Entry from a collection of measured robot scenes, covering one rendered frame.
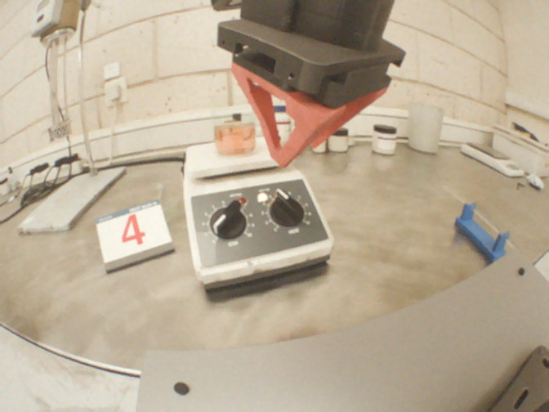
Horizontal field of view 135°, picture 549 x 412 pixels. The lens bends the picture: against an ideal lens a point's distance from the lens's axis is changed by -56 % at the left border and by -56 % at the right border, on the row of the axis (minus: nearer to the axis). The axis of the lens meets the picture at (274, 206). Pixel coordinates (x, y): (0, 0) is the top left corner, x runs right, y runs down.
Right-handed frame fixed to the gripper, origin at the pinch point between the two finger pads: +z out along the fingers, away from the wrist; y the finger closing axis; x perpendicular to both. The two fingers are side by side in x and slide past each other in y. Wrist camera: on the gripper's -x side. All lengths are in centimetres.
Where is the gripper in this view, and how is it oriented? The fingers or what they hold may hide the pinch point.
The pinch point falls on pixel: (296, 144)
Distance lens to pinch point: 18.7
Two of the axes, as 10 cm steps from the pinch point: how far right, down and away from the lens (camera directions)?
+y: -7.2, 5.3, -4.5
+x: 6.8, 6.6, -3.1
